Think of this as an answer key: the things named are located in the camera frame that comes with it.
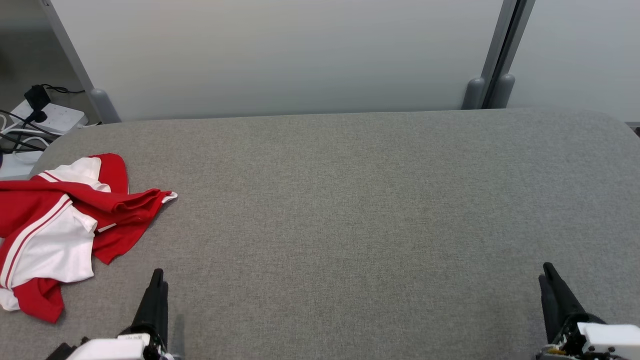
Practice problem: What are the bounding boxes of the grey double partition post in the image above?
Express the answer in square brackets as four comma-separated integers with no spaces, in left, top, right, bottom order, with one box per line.
[477,0,537,81]

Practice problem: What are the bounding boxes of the black floor cable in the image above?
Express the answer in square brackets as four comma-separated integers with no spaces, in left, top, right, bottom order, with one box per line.
[0,108,53,155]

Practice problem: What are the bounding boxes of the white floor cable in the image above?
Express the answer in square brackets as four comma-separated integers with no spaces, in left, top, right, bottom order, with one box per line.
[0,113,52,149]

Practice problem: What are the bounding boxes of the plain white power strip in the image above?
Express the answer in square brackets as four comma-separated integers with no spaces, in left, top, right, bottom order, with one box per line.
[0,149,45,179]

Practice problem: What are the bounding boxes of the white power strip with plug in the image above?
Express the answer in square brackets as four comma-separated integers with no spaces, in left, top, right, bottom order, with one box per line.
[10,99,89,136]

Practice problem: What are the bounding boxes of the red t-shirt with white sleeves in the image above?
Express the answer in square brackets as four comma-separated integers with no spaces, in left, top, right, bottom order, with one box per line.
[0,157,112,324]

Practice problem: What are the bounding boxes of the grey rounded partition foot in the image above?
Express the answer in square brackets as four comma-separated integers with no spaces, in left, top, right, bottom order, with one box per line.
[461,77,486,110]
[89,88,122,125]
[487,73,516,109]

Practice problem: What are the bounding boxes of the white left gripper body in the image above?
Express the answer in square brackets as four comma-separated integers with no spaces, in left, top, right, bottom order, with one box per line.
[65,332,174,360]

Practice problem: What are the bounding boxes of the grey fabric cushion surface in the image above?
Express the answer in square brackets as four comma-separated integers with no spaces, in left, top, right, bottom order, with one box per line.
[0,107,640,360]

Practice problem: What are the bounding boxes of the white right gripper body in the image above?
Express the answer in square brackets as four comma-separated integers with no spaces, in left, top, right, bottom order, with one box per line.
[536,314,640,360]

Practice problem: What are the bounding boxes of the black plug adapter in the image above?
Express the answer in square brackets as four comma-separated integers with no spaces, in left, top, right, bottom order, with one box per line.
[24,84,51,124]

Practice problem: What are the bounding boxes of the dark shelf unit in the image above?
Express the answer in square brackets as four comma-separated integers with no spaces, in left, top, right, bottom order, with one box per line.
[39,0,101,96]

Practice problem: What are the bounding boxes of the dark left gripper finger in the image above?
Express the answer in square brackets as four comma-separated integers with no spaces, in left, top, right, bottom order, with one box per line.
[160,282,170,347]
[120,268,164,336]

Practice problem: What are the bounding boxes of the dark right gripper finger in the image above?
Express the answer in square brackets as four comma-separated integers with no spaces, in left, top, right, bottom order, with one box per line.
[538,275,564,346]
[543,262,587,327]

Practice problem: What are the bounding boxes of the red shorts with white trim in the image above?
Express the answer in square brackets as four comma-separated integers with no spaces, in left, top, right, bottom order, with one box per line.
[0,153,179,265]

